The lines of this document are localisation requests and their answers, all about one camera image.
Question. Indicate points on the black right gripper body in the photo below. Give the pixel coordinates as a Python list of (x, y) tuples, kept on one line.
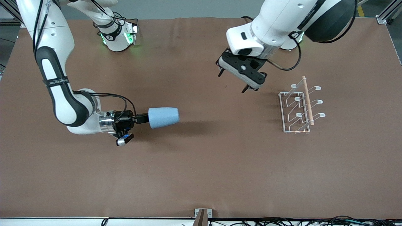
[(123, 118)]

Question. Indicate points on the light blue cup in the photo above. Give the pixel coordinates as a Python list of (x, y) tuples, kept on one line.
[(163, 117)]

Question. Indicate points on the brown table cover sheet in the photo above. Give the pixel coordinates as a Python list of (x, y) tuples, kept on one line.
[(201, 172)]

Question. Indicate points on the metal table edge bracket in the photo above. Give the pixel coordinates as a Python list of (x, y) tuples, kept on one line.
[(201, 218)]

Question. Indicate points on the aluminium frame profile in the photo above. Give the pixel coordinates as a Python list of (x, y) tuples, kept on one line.
[(388, 12), (8, 9)]

